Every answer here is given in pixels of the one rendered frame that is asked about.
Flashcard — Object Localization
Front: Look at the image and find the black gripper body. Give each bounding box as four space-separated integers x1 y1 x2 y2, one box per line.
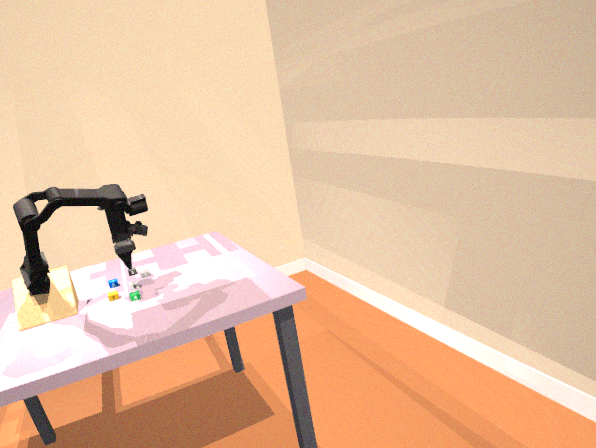
108 219 136 255

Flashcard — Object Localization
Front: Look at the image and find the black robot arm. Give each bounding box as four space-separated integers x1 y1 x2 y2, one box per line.
13 184 148 296

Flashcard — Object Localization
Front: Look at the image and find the green block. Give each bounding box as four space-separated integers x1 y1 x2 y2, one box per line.
129 290 141 302

